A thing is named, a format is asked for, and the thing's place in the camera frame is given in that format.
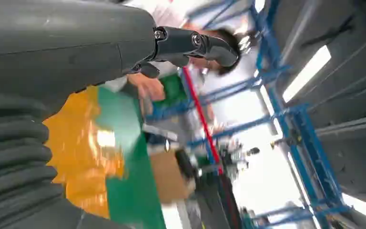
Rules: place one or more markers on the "green table mat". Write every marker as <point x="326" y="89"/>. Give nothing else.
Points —
<point x="129" y="189"/>

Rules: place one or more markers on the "brown cardboard box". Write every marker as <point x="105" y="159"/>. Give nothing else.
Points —
<point x="168" y="177"/>

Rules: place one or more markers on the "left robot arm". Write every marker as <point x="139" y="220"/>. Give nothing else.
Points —
<point x="12" y="164"/>

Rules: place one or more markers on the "person's left hand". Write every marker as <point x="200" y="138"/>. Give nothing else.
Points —
<point x="150" y="87"/>

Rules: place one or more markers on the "red bar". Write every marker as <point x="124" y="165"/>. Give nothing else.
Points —
<point x="203" y="121"/>

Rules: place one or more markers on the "yellow plastic sheet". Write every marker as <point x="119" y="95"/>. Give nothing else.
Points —
<point x="75" y="151"/>

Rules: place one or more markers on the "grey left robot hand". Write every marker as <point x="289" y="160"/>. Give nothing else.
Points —
<point x="60" y="41"/>

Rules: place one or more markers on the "blue metal rack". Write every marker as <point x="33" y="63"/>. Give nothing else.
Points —
<point x="309" y="148"/>

